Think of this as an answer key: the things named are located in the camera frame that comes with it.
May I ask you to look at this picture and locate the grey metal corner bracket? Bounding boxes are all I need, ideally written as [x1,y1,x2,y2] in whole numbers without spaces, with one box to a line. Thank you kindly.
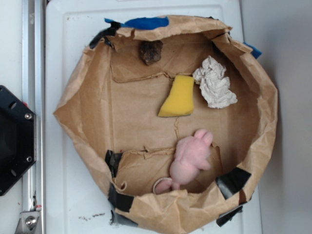
[15,211,40,234]

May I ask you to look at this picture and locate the pink plush toy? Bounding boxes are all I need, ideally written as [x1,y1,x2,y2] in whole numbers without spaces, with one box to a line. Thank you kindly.
[153,129,213,195]

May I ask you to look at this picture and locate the blue tape piece right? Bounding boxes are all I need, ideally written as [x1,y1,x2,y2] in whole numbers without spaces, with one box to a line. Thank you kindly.
[243,42,262,59]

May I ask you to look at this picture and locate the blue tape piece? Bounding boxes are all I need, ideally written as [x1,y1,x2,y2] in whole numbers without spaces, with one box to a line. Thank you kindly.
[243,42,262,59]
[104,17,169,30]

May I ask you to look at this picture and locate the brown paper bag enclosure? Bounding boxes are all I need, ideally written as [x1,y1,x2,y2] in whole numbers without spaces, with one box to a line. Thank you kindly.
[55,16,278,234]

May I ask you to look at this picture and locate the dark brown rock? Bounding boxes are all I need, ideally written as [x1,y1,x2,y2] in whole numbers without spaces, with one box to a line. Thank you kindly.
[139,40,163,65]

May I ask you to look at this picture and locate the white plastic tray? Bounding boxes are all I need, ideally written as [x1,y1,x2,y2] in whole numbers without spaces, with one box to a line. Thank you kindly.
[44,0,263,234]

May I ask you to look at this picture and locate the yellow sponge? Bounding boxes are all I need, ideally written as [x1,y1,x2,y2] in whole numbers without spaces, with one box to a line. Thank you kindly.
[158,75,195,117]

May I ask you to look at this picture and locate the crumpled white paper towel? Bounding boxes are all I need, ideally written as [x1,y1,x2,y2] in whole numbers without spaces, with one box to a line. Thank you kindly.
[193,56,238,109]

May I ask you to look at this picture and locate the aluminium extrusion rail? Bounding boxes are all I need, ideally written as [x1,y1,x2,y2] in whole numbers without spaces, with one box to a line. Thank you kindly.
[21,0,46,212]

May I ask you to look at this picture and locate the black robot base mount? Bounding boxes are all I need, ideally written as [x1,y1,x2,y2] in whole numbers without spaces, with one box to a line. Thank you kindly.
[0,85,36,196]

